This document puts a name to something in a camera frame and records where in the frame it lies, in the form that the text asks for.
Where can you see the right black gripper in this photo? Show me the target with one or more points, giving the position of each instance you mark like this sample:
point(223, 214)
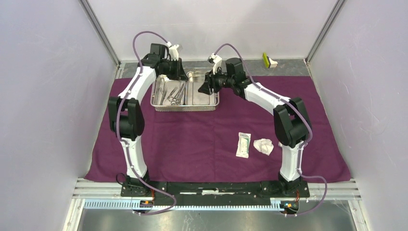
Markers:
point(210, 79)

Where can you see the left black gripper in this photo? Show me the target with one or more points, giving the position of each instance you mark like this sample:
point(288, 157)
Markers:
point(180, 74)

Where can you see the metal instrument tray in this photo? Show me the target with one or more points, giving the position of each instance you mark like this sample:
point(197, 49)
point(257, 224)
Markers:
point(191, 101)

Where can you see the white sterile packet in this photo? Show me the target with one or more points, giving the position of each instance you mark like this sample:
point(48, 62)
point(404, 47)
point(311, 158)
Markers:
point(243, 145)

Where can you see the white gauze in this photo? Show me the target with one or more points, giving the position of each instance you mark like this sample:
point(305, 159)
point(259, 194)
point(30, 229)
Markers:
point(264, 146)

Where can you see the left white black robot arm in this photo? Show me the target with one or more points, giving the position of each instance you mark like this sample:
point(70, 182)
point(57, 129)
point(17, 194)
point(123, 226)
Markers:
point(125, 114)

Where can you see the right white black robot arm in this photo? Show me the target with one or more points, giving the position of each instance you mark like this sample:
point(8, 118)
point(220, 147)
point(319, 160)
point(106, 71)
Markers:
point(291, 122)

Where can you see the steel surgical scissors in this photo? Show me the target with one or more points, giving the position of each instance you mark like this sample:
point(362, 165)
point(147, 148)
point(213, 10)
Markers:
point(177, 94)

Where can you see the steel forceps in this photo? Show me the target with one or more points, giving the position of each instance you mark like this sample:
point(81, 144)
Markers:
point(164, 94)

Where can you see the yellow green white object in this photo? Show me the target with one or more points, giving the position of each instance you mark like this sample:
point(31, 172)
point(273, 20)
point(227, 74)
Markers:
point(268, 62)

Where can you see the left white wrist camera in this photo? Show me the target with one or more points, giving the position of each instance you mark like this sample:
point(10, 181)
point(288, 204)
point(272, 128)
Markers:
point(173, 51)

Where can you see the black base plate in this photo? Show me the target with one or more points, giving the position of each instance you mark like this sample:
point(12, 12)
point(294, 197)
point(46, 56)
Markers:
point(215, 193)

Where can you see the aluminium frame rail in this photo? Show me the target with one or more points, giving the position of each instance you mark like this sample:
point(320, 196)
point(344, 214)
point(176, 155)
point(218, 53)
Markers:
point(106, 195)

